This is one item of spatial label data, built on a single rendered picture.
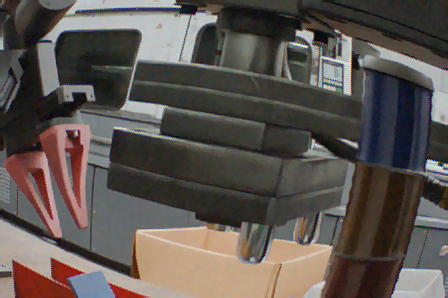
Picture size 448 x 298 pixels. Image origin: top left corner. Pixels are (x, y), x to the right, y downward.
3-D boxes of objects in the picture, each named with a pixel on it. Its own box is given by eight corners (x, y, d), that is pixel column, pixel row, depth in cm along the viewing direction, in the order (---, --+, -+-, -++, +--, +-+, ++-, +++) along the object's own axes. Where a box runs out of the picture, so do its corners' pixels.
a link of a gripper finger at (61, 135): (84, 223, 65) (50, 99, 66) (31, 243, 67) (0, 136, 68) (122, 220, 71) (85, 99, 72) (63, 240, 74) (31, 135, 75)
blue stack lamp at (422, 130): (364, 157, 38) (371, 75, 38) (429, 171, 37) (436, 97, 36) (346, 157, 34) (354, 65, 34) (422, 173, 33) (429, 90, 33)
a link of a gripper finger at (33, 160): (79, 225, 65) (45, 103, 66) (27, 244, 67) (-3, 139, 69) (116, 222, 71) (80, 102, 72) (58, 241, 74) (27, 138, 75)
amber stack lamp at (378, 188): (345, 242, 38) (363, 161, 38) (411, 248, 37) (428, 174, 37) (324, 253, 34) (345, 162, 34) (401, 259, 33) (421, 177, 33)
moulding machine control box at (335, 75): (312, 126, 513) (318, 54, 511) (324, 128, 534) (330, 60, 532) (343, 133, 506) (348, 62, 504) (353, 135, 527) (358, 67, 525)
